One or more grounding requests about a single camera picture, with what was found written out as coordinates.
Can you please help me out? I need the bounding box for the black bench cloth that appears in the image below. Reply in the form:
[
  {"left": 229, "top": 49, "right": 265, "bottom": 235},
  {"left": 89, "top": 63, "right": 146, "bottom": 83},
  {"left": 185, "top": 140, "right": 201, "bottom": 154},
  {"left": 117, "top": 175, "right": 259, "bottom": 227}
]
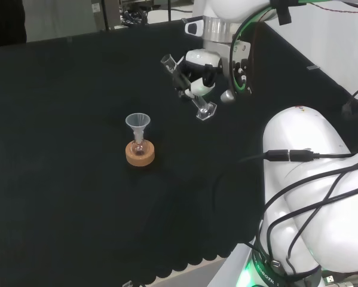
[{"left": 0, "top": 19, "right": 358, "bottom": 285}]

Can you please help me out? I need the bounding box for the black USB cable with plug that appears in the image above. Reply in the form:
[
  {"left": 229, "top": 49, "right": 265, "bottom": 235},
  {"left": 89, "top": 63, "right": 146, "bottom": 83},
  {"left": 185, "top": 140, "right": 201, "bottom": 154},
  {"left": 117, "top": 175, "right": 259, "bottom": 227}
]
[{"left": 237, "top": 148, "right": 358, "bottom": 164}]

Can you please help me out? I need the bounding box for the small glass round-bottom flask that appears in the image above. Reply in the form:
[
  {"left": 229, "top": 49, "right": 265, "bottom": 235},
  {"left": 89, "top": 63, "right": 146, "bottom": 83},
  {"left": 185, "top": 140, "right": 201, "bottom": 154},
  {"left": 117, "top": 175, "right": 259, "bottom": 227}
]
[{"left": 130, "top": 138, "right": 148, "bottom": 156}]

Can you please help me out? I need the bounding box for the round cork ring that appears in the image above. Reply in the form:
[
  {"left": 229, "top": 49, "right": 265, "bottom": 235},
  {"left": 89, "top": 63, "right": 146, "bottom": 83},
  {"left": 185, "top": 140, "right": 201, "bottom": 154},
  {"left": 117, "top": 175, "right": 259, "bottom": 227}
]
[{"left": 125, "top": 140, "right": 155, "bottom": 167}]

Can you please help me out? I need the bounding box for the clear graduated cylinder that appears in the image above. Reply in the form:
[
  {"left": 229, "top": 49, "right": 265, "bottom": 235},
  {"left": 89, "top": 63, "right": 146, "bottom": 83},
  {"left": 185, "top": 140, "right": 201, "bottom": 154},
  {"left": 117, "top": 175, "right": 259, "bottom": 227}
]
[{"left": 160, "top": 53, "right": 218, "bottom": 121}]

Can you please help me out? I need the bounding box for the clear plastic funnel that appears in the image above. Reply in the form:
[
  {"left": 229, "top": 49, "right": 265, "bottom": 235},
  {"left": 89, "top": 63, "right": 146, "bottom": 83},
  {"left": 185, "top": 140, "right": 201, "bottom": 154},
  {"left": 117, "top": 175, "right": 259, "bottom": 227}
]
[{"left": 125, "top": 112, "right": 151, "bottom": 143}]

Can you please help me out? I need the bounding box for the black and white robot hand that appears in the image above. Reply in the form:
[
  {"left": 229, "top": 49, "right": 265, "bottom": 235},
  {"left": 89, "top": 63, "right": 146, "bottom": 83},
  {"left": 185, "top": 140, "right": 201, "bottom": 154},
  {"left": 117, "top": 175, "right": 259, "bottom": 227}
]
[{"left": 172, "top": 44, "right": 232, "bottom": 101}]

